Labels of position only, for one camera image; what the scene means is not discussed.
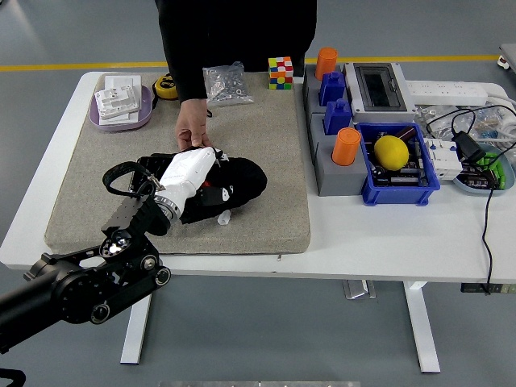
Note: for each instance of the person's right hand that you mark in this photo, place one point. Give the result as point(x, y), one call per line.
point(193, 121)

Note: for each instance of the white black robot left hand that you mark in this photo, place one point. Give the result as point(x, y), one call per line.
point(185, 173)

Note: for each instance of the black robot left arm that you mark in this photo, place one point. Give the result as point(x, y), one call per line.
point(80, 282)

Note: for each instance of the person's right forearm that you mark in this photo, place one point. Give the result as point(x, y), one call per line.
point(187, 76)

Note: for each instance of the black desk control box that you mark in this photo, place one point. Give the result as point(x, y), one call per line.
point(500, 288)

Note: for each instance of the yellow black tape measure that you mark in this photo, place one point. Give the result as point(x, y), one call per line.
point(164, 88)

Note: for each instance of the purple oval tray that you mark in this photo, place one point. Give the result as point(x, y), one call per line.
point(145, 115)

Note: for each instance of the clear bag of screws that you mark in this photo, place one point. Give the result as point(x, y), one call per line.
point(227, 84)

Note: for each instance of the grey-brown mat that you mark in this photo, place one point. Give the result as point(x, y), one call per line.
point(262, 129)

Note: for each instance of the white thin cover plate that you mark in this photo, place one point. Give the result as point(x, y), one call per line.
point(121, 120)

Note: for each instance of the white socket module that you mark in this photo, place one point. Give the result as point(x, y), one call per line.
point(117, 102)

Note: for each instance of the colourful puzzle cube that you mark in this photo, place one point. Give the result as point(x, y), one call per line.
point(281, 74)

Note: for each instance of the person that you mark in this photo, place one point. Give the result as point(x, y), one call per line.
point(242, 28)

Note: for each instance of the grey block base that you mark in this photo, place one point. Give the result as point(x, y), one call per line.
point(311, 90)
point(338, 179)

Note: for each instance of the blue block with knob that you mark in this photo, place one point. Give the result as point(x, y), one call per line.
point(332, 88)
point(338, 119)

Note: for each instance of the orange cylinder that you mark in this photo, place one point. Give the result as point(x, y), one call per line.
point(325, 60)
point(346, 147)

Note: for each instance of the white table leg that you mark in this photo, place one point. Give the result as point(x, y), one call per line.
point(137, 330)
point(423, 330)

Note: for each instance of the grey distribution box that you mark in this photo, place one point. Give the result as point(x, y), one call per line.
point(379, 86)

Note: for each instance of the yellow lemon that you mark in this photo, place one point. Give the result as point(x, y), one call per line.
point(391, 152)

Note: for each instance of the brown cylindrical capacitor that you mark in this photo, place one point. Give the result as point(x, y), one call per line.
point(405, 133)

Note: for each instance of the blue plastic bin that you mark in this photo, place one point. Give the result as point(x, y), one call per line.
point(397, 195)

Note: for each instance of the dark circuit board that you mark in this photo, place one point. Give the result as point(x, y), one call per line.
point(403, 177)

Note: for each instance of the clear bag of parts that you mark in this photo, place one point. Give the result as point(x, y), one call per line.
point(435, 115)

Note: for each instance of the white circuit breaker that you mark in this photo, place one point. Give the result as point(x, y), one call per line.
point(443, 161)

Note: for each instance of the white power strip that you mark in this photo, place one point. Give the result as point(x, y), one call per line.
point(447, 92)

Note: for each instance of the black power adapter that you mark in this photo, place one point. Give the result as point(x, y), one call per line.
point(468, 147)

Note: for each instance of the dark electronic modules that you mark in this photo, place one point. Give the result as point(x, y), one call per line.
point(477, 179)

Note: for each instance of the green terminal blocks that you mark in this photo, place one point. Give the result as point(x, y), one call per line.
point(496, 171)

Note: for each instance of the light blue tray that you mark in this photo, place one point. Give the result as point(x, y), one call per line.
point(506, 185)

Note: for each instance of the white flat switch plate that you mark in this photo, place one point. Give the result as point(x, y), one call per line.
point(123, 81)

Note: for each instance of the silver metal bracket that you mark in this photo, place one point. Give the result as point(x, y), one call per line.
point(356, 289)

